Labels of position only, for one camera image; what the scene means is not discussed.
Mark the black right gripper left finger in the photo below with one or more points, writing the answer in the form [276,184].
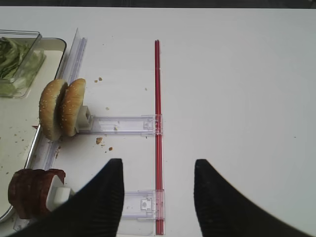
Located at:
[94,211]

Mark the green lettuce in container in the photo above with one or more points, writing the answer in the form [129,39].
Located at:
[17,64]

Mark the clear pusher track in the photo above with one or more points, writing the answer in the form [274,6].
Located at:
[144,205]
[125,125]

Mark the clear front rail right side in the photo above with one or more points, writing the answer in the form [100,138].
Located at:
[46,150]

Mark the sesame bun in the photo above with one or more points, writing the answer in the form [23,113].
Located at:
[70,106]
[49,104]

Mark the front sesame bun top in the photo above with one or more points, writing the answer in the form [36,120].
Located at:
[49,104]

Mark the clear lower pusher track right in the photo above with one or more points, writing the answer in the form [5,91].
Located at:
[144,205]

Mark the red rail strip right side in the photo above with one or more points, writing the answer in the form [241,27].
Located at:
[158,138]

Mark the white pusher block right lower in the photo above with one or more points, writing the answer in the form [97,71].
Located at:
[58,194]

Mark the white pusher block right upper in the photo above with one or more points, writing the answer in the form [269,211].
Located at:
[84,119]

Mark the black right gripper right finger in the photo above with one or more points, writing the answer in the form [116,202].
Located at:
[222,211]

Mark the clear upper pusher track right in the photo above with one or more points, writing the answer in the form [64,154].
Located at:
[125,125]

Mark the clear plastic lettuce container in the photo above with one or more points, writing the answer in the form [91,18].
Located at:
[17,64]

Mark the stack of meat patties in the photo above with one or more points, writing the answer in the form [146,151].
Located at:
[28,190]

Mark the rear sesame bun top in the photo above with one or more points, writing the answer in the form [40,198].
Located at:
[70,106]

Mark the white pusher block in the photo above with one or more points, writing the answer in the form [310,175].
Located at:
[58,194]
[84,119]

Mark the metal baking tray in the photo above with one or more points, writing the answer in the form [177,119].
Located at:
[19,118]

